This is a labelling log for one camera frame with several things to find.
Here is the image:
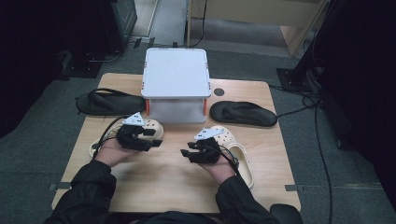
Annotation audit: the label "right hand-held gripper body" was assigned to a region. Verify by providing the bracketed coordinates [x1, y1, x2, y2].
[188, 127, 226, 164]

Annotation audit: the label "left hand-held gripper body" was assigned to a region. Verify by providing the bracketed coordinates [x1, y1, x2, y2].
[116, 112, 152, 153]

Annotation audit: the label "cream perforated clog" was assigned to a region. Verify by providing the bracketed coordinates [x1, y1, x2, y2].
[89, 119, 164, 158]
[208, 125, 255, 189]

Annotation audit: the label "black flip-flop sandal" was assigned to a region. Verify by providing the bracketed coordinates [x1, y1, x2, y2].
[75, 88, 147, 117]
[209, 100, 278, 128]

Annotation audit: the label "person's right hand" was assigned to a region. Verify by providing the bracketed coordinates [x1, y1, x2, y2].
[199, 154, 237, 187]

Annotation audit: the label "person's left hand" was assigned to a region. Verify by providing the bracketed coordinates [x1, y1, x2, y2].
[94, 137, 140, 169]

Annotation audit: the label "person's torso dark clothing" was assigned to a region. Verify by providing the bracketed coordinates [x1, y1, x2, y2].
[134, 210, 219, 224]

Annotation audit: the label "dark rounded object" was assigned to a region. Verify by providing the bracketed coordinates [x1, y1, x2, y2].
[269, 203, 304, 224]

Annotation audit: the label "dark cabinet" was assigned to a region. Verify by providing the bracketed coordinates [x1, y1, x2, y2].
[99, 0, 138, 54]

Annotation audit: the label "black metal stand with base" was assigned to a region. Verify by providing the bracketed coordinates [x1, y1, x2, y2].
[276, 0, 342, 93]

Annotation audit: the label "light wooden cabinet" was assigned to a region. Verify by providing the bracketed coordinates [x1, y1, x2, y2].
[186, 0, 331, 57]

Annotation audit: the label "right hand-held gripper cable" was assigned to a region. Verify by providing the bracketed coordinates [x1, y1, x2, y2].
[214, 144, 241, 177]

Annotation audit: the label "hand-held gripper cable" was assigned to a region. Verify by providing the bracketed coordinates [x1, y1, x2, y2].
[92, 115, 130, 161]
[214, 144, 241, 177]

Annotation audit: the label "left hand-held gripper cable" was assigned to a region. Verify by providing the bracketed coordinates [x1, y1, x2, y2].
[92, 115, 130, 161]

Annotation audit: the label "black flat base plate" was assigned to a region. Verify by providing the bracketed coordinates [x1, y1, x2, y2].
[60, 50, 109, 79]

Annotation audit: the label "black floor cables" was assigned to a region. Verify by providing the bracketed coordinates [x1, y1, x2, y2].
[269, 83, 334, 224]

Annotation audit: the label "black hanging cable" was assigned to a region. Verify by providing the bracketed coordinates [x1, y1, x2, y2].
[189, 0, 208, 49]

